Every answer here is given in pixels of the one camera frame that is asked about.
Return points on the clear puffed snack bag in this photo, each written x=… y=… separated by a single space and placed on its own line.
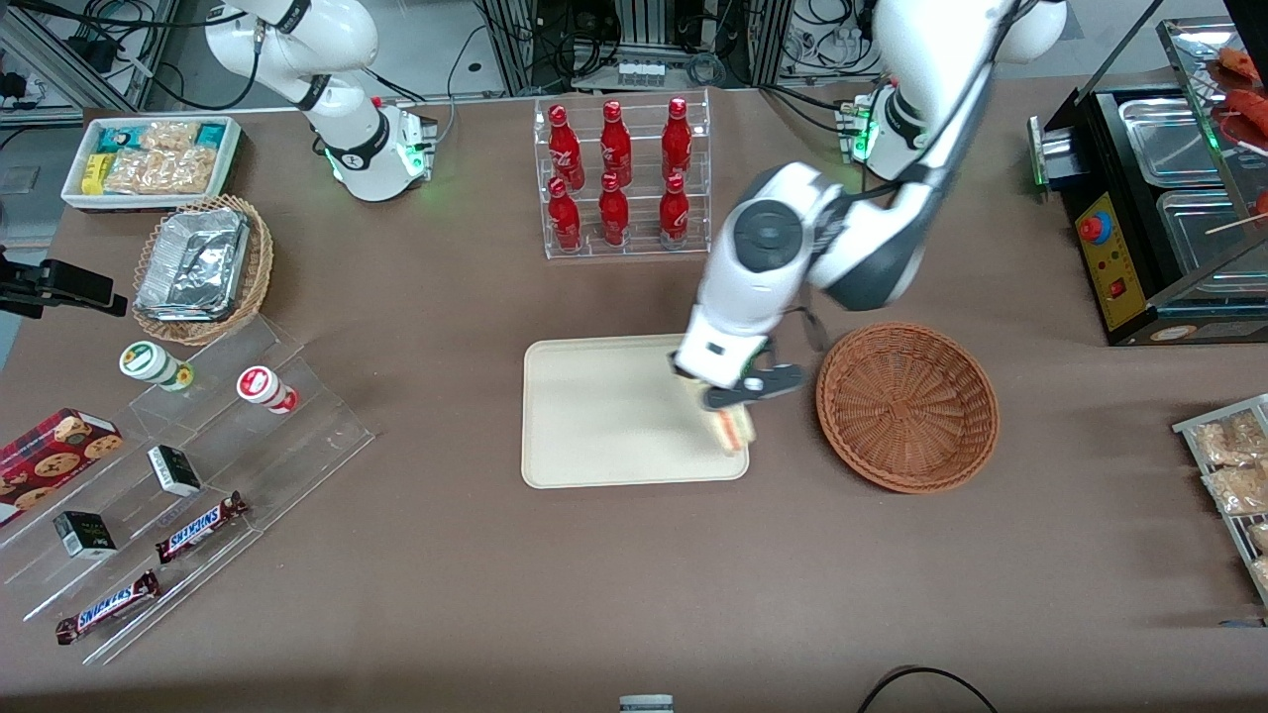
x=168 y=135
x=158 y=170

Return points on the silver foil container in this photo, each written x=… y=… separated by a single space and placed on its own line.
x=193 y=262

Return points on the teal snack packet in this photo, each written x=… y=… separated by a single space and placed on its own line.
x=212 y=135
x=117 y=139

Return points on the wooden skewer stick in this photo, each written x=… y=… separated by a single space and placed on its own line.
x=1233 y=227

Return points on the black clamp mount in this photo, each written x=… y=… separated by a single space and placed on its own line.
x=59 y=282

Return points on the grey labelled device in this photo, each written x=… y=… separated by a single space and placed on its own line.
x=646 y=704

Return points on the snickers chocolate bar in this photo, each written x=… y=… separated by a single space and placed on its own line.
x=107 y=607
x=198 y=527

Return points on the red lid snack cup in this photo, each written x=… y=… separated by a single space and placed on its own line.
x=263 y=386

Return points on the steel food pan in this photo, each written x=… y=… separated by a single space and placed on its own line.
x=1169 y=139
x=1204 y=233

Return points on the yellow snack packet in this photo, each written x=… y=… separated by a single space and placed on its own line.
x=94 y=173

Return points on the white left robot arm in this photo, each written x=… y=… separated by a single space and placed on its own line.
x=941 y=59

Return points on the triangle sandwich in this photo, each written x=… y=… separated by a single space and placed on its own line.
x=735 y=431

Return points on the aluminium frame rack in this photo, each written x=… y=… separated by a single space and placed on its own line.
x=515 y=40

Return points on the cream plastic tray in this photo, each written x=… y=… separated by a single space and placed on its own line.
x=604 y=416

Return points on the white plastic snack bin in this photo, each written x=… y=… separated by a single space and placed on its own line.
x=74 y=193

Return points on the red cookie box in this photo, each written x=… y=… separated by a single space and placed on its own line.
x=50 y=460

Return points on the blue tape strip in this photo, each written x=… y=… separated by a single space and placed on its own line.
x=1243 y=623

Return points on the small black carton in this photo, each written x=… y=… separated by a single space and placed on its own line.
x=84 y=535
x=173 y=470

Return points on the clear acrylic stepped display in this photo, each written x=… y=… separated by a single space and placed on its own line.
x=297 y=446

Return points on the black food warmer yellow panel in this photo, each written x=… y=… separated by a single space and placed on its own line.
x=1114 y=248

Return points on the red cola bottle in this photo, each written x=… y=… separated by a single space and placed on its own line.
x=613 y=213
x=565 y=218
x=674 y=213
x=616 y=149
x=565 y=149
x=677 y=144

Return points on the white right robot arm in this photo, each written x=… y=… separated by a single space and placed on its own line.
x=337 y=40

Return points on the green lid snack cup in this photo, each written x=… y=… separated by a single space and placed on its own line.
x=149 y=361

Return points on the light oval wicker basket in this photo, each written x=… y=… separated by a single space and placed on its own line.
x=258 y=267

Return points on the clear bag of beige snacks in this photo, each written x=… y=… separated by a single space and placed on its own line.
x=1260 y=537
x=1228 y=441
x=1262 y=574
x=1238 y=490

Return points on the clear acrylic bottle rack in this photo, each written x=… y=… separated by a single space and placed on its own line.
x=644 y=99

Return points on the round brown wicker basket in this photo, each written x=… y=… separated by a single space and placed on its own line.
x=906 y=416

